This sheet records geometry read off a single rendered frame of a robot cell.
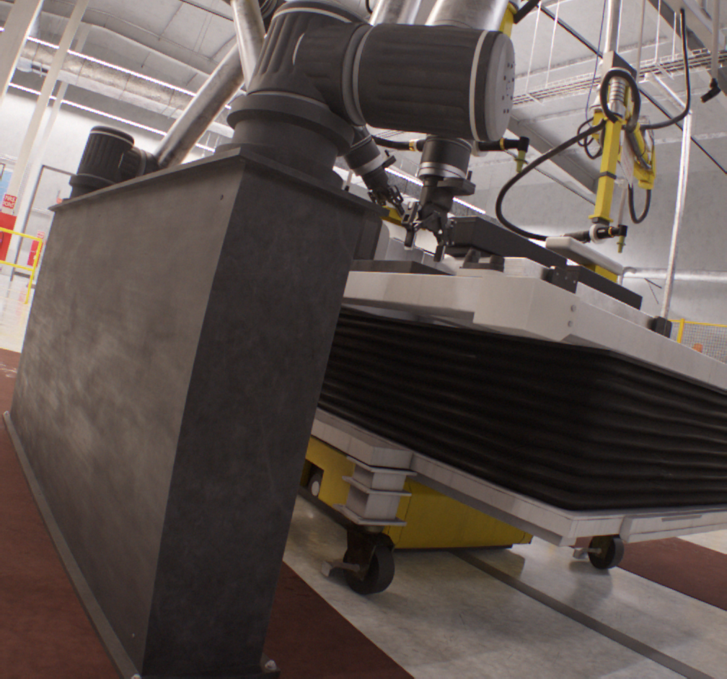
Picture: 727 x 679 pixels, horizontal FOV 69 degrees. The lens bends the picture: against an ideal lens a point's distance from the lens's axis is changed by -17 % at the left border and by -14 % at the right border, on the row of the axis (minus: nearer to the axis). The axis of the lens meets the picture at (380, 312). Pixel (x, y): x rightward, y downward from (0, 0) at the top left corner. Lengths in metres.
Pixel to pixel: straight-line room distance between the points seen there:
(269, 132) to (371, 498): 0.98
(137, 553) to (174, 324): 0.40
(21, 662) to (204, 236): 0.79
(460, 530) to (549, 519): 0.94
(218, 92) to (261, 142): 1.46
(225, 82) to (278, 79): 1.41
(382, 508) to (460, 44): 1.17
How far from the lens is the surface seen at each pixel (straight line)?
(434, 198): 1.33
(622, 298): 2.32
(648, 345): 1.34
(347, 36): 1.07
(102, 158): 2.45
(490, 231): 1.79
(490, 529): 2.32
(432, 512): 2.09
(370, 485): 1.61
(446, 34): 1.03
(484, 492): 1.44
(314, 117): 1.03
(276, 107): 1.03
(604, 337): 1.19
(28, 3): 6.97
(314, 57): 1.07
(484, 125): 0.99
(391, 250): 1.81
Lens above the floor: 0.66
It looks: 3 degrees up
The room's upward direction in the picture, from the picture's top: 13 degrees clockwise
